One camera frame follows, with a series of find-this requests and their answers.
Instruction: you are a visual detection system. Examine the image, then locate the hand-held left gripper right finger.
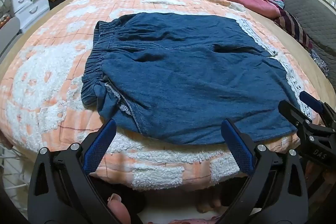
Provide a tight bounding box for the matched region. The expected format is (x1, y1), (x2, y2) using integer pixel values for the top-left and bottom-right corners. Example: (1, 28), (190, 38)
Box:
(218, 119), (309, 224)

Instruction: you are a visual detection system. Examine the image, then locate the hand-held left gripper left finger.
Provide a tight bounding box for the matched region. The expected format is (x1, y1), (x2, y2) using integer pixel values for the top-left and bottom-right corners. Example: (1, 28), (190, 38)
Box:
(28, 119), (143, 224)

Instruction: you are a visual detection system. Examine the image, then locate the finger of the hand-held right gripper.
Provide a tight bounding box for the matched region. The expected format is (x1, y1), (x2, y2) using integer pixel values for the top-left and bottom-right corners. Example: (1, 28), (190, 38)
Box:
(299, 91), (336, 132)
(278, 99), (315, 135)

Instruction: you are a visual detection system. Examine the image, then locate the blue denim pants lace trim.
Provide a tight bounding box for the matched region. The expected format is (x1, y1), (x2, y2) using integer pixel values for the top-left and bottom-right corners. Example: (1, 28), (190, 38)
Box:
(81, 13), (314, 146)

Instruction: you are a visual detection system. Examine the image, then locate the person's left hand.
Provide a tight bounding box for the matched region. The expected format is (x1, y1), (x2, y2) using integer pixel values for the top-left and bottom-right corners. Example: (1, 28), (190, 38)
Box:
(107, 193), (132, 224)

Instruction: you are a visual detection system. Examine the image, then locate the floral patterned cloth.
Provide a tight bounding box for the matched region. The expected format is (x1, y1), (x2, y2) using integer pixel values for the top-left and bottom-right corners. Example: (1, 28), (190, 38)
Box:
(311, 48), (330, 76)

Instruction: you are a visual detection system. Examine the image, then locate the dark striped cloth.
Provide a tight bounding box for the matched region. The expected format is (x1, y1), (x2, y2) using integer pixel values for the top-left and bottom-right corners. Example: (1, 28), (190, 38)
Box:
(273, 9), (314, 48)

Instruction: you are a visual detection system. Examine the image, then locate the peach white fleece blanket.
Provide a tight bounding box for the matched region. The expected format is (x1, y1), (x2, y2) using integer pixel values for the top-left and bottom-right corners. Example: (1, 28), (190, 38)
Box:
(0, 0), (328, 190)

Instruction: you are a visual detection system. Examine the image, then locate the grey quilted headboard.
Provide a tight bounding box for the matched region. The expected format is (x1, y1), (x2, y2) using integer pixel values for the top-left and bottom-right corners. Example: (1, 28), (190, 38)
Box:
(251, 0), (336, 75)

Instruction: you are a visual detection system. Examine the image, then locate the colourful crumpled cloth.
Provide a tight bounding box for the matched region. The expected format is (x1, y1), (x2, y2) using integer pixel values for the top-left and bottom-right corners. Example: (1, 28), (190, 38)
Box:
(268, 0), (285, 9)

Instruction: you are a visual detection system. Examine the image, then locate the grey chair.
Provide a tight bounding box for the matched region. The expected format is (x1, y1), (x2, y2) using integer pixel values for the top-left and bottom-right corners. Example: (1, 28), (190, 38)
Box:
(0, 17), (21, 59)

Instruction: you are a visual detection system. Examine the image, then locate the white drawer unit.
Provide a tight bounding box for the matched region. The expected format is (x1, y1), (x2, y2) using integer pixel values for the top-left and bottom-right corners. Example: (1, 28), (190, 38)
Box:
(10, 0), (50, 33)

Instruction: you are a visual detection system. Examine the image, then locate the white wire rack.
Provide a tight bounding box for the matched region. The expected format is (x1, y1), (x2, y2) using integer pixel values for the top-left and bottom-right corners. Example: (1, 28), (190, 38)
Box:
(0, 143), (29, 190)

